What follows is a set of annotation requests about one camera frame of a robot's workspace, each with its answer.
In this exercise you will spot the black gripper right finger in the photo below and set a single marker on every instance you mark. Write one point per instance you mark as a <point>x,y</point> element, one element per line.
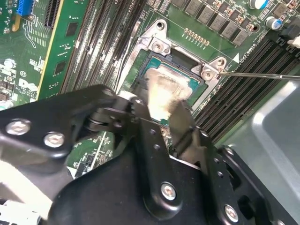
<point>222,187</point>

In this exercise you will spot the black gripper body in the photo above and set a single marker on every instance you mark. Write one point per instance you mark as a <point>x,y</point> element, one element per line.
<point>105,201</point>

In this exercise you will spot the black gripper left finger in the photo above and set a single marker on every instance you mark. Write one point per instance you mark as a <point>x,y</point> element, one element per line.
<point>47,117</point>

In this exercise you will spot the silver CPU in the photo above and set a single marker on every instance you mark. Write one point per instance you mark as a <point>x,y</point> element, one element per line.
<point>164,84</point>

